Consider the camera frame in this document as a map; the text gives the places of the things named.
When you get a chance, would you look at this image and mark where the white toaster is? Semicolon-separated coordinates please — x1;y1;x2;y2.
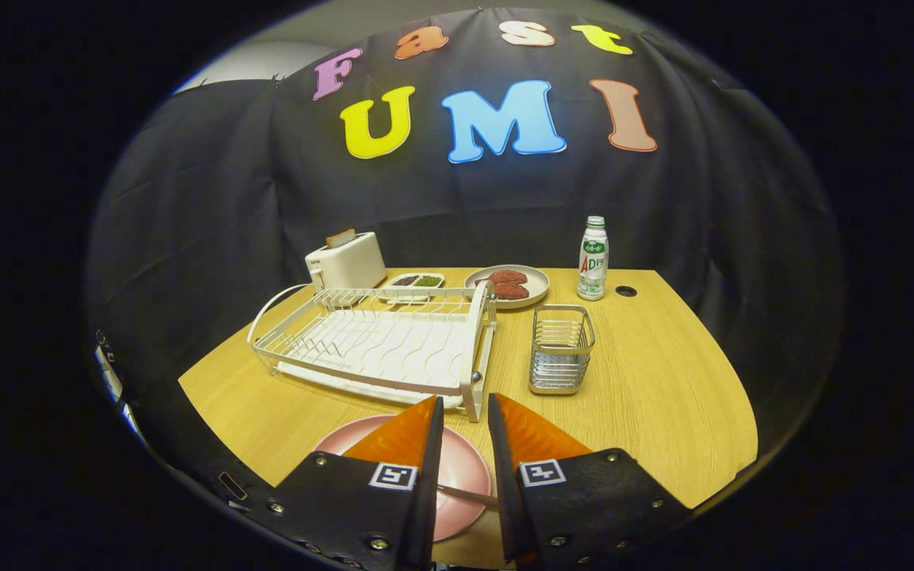
305;232;387;292

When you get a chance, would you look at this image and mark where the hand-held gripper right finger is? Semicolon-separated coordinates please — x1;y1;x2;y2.
487;393;694;568

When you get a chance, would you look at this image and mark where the white divided dish with beans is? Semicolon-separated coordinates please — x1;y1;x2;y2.
380;272;446;305

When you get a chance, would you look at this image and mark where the beige round plate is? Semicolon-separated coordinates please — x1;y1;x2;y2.
464;264;551;310

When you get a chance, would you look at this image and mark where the pink plate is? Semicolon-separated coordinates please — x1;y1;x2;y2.
313;413;493;543

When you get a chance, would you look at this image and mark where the wooden handle spoon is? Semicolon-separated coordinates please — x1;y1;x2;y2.
437;484;499;508

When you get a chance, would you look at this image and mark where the white wire dish rack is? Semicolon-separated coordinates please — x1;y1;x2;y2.
247;279;499;423

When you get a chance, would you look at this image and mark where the metal wire basket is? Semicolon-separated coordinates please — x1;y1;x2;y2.
528;304;597;396

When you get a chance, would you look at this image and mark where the black backdrop cloth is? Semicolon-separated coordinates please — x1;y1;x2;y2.
84;8;847;469

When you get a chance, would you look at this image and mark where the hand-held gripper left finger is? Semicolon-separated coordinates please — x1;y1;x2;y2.
267;395;446;571

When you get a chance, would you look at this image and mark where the white drink bottle green label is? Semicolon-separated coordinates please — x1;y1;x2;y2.
576;216;609;301

